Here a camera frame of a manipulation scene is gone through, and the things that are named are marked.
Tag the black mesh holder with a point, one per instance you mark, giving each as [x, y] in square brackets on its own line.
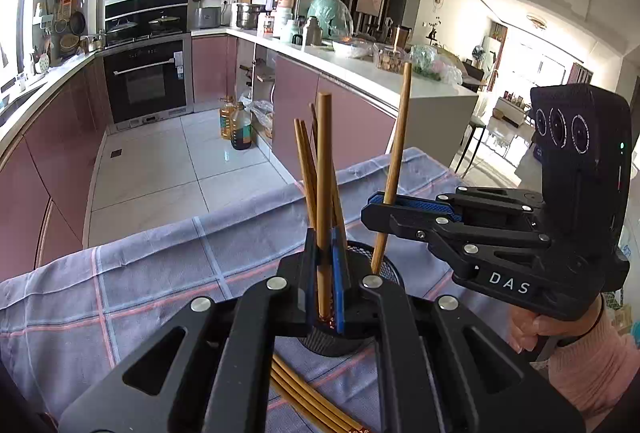
[330, 345]

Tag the person's right hand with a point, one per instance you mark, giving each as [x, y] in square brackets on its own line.
[530, 325]

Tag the white kitchen countertop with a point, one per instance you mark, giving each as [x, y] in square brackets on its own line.
[350, 73]

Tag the wall clock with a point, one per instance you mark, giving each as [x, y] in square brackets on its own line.
[439, 3]

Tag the copper tumbler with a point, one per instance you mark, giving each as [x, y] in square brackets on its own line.
[400, 37]

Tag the built-in black oven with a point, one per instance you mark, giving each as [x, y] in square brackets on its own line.
[145, 83]

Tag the black frying pan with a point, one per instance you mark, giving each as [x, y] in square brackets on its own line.
[78, 22]

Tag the bagged green vegetables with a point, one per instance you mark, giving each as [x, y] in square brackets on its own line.
[430, 63]

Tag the woven basket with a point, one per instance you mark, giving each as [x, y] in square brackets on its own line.
[69, 44]

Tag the clear plastic bag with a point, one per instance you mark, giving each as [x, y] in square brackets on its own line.
[262, 118]

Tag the round ceiling lamp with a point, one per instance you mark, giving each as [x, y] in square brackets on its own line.
[537, 23]

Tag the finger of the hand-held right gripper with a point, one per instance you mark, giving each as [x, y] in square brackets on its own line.
[495, 202]
[400, 219]

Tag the white canister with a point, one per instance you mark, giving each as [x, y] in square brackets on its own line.
[290, 32]

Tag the white covered bowl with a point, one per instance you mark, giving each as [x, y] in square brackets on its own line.
[351, 49]

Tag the steel stock pot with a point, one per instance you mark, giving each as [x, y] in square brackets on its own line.
[250, 16]

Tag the red-tipped wooden chopstick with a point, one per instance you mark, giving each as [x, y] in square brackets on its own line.
[324, 163]
[397, 138]

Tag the pink base cabinets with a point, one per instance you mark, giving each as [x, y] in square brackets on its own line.
[50, 153]
[310, 113]

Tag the kitchen window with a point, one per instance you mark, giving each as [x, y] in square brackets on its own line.
[12, 13]

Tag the black pot with glass lid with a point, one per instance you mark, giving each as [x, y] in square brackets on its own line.
[164, 24]
[122, 29]

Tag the dark oil bottle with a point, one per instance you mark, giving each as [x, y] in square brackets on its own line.
[241, 130]

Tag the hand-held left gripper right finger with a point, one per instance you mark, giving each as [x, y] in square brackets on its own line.
[340, 293]

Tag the bunch of wooden chopsticks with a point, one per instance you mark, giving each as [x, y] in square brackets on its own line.
[300, 385]

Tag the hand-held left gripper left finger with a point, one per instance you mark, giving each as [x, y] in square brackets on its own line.
[310, 298]

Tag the black stool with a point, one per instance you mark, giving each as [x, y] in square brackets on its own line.
[478, 124]

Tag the black cooker hood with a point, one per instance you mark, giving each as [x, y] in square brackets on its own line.
[145, 5]

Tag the kitchen sink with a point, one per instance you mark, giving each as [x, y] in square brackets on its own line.
[15, 100]

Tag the clear food container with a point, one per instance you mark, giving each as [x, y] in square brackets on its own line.
[389, 60]

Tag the checked grey cloth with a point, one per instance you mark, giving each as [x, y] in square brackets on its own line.
[150, 293]

